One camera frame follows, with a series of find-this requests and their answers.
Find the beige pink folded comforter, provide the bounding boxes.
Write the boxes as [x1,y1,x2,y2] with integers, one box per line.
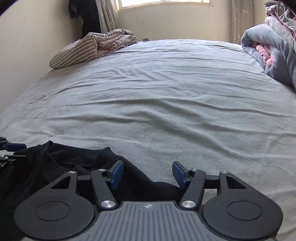
[264,1,295,40]

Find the black hanging garment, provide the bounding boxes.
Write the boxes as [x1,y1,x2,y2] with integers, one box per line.
[68,0,101,38]

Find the striped folded blanket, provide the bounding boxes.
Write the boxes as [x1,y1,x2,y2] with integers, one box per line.
[49,29,137,69]

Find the right patterned curtain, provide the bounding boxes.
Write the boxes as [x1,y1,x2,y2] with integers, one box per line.
[231,0,253,44]

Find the black sweater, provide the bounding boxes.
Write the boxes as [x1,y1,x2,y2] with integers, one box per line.
[0,140,186,241]

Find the patterned curtain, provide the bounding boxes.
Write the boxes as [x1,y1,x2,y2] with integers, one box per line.
[96,0,121,33]
[231,0,253,44]

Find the bright window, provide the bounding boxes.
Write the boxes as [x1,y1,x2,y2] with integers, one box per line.
[115,0,214,10]

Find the grey bed sheet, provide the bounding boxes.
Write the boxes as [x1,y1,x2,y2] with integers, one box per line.
[1,40,295,240]

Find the left patterned curtain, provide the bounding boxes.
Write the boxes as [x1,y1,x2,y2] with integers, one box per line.
[96,0,121,33]

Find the grey pink folded quilt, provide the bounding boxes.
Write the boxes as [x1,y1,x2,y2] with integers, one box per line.
[241,16,295,88]

